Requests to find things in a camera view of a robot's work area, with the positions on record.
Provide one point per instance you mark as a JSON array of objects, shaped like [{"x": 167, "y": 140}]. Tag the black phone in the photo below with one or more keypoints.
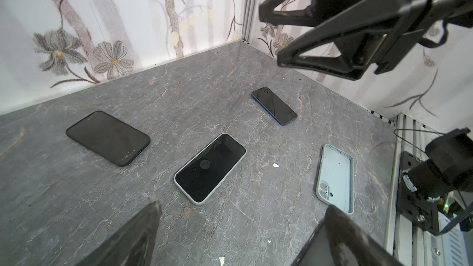
[
  {"x": 274, "y": 105},
  {"x": 201, "y": 176}
]

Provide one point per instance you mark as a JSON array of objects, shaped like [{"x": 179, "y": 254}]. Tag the pale blue phone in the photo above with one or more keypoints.
[{"x": 335, "y": 183}]

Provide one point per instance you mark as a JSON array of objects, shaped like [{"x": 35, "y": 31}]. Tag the black phone case front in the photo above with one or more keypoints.
[{"x": 316, "y": 251}]

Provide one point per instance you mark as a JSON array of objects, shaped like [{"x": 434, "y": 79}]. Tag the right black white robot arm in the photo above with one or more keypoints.
[{"x": 345, "y": 37}]

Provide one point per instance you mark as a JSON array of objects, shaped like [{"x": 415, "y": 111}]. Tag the aluminium front rail frame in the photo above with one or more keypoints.
[{"x": 444, "y": 176}]

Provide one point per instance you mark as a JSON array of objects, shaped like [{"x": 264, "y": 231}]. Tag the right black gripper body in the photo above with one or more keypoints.
[{"x": 391, "y": 28}]

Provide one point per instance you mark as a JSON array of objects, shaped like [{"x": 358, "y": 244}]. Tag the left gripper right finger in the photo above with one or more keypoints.
[{"x": 350, "y": 245}]

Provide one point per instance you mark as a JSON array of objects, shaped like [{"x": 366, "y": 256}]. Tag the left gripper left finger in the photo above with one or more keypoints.
[{"x": 133, "y": 244}]

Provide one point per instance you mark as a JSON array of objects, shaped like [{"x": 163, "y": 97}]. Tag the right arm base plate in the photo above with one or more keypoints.
[{"x": 422, "y": 212}]

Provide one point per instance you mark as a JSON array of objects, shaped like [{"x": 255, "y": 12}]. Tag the black phone case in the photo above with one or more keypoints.
[
  {"x": 109, "y": 137},
  {"x": 316, "y": 251}
]

